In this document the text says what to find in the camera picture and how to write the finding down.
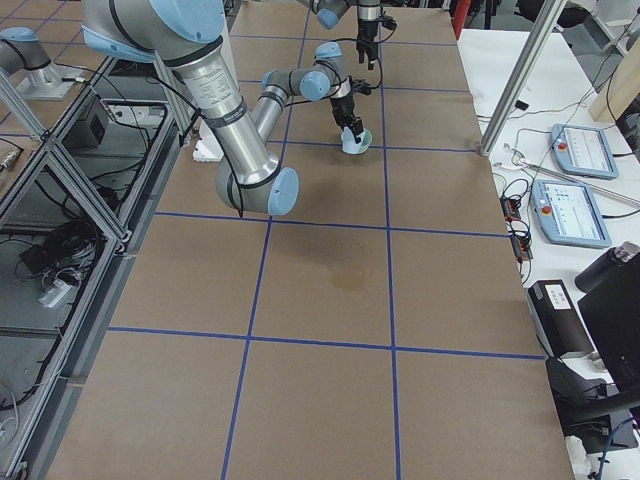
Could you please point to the near teach pendant tablet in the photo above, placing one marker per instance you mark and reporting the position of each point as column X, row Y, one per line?
column 568, row 214

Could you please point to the orange electronics board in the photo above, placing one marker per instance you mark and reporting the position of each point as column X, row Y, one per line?
column 518, row 229

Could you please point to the aluminium frame post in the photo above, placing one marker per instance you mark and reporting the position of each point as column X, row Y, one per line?
column 533, row 46

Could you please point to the light green ceramic bowl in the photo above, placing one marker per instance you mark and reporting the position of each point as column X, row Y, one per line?
column 367, row 138

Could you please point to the black power supply box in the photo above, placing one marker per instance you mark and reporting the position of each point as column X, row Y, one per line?
column 557, row 321

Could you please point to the far teach pendant tablet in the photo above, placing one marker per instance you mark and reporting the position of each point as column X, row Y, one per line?
column 583, row 151

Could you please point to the light blue paper cup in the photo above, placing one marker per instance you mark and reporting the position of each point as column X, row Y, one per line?
column 351, row 148

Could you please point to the white camera pole base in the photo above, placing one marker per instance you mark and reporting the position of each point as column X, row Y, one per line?
column 207, row 148

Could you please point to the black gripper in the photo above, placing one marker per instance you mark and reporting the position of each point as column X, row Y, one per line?
column 366, row 29
column 343, row 108

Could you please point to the teach pendant tablet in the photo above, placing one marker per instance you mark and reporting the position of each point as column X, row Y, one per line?
column 583, row 151
column 568, row 214

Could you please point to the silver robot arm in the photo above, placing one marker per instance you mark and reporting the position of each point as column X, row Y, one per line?
column 187, row 36
column 369, row 15

